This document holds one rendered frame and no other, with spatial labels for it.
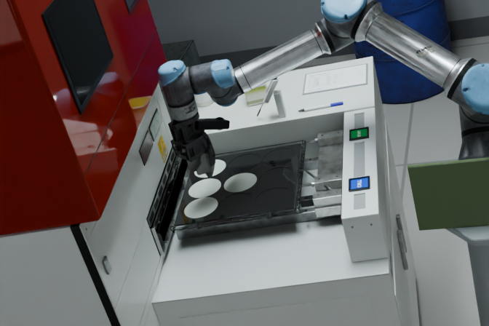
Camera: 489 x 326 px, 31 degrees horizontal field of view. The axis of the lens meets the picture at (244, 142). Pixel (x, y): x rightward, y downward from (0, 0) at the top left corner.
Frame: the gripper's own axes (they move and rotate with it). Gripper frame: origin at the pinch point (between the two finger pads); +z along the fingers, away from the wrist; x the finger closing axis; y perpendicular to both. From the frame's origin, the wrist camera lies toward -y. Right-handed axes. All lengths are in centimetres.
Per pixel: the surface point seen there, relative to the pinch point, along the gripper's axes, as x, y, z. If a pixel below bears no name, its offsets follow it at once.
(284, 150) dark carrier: 0.5, -26.9, 8.0
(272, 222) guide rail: 16.7, -4.3, 14.6
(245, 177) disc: 0.5, -10.7, 8.0
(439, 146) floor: -56, -159, 98
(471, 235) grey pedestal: 67, -27, 16
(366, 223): 52, -7, 5
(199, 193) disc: -6.2, 2.2, 8.0
